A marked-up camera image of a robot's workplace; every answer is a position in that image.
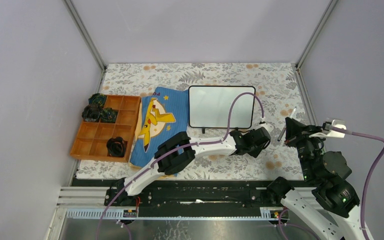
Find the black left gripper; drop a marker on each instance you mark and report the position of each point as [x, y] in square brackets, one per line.
[253, 151]

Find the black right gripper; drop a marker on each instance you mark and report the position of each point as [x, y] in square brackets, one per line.
[294, 129]

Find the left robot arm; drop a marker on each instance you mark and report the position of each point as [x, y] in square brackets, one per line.
[176, 153]

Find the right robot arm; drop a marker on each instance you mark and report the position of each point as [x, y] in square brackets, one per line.
[328, 171]

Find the black framed whiteboard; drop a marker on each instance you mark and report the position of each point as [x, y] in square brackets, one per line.
[212, 107]

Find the floral tablecloth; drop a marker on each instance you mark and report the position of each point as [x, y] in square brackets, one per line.
[277, 85]

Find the blue pikachu cloth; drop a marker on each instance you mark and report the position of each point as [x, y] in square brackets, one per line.
[163, 113]

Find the dark rolled fabric lower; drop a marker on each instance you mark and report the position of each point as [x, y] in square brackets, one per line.
[116, 147]

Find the dark rolled fabric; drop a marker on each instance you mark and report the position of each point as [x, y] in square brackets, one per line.
[91, 113]
[116, 147]
[98, 99]
[108, 115]

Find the dark rolled fabric middle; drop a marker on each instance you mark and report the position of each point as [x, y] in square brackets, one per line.
[108, 115]

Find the wooden compartment tray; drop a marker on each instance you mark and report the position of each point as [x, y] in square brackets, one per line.
[91, 138]

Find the dark rolled fabric top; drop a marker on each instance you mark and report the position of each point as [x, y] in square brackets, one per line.
[98, 99]

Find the dark rolled fabric left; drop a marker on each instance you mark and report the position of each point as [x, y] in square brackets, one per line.
[91, 113]

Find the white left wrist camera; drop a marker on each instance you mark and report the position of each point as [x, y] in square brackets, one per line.
[269, 127]

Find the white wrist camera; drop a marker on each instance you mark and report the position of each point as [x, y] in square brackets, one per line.
[326, 130]
[269, 127]

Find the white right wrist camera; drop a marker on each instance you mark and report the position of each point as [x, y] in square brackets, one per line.
[326, 130]

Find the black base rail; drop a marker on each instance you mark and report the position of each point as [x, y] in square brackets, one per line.
[196, 198]

